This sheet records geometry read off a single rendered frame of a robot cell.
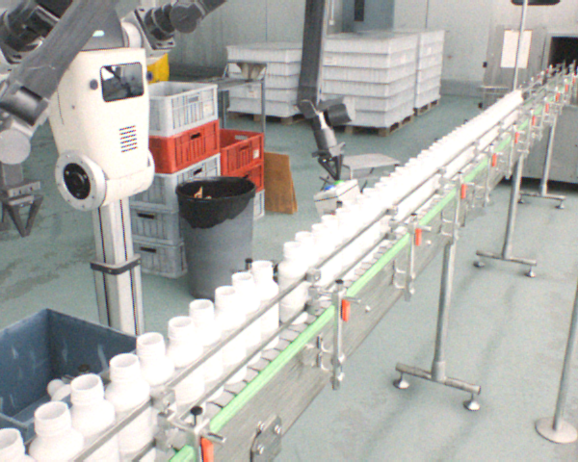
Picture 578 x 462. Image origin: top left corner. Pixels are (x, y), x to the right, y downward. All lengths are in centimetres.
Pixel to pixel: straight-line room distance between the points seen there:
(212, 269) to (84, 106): 200
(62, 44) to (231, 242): 235
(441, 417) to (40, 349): 171
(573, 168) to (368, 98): 294
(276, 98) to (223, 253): 534
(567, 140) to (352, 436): 386
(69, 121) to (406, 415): 180
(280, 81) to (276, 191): 375
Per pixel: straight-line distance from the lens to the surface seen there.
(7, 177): 118
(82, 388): 86
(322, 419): 264
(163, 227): 376
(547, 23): 572
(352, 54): 785
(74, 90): 155
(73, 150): 162
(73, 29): 112
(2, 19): 145
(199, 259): 341
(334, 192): 170
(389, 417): 268
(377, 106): 781
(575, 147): 581
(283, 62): 839
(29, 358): 154
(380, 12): 1194
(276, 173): 480
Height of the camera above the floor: 162
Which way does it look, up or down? 20 degrees down
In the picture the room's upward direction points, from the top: straight up
